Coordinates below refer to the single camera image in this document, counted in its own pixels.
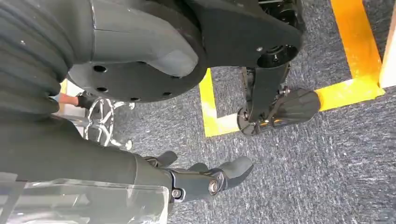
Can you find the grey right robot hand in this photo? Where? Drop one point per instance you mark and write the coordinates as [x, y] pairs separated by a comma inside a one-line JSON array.
[[130, 40]]

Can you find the black round joint disc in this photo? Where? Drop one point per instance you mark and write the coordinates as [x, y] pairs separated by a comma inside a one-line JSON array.
[[123, 83]]

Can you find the short yellow floor tape strip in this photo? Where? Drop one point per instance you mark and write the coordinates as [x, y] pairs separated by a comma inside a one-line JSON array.
[[208, 99]]

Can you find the clear plastic piece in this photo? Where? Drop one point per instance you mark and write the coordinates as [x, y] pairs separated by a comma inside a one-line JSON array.
[[92, 204]]

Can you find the black robot foot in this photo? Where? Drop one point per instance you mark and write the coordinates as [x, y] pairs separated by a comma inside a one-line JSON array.
[[297, 105]]

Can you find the long yellow floor tape strip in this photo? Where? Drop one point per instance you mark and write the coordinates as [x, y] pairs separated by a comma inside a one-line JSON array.
[[355, 40]]

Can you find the white board panel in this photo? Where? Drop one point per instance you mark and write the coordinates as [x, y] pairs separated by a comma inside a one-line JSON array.
[[389, 55]]

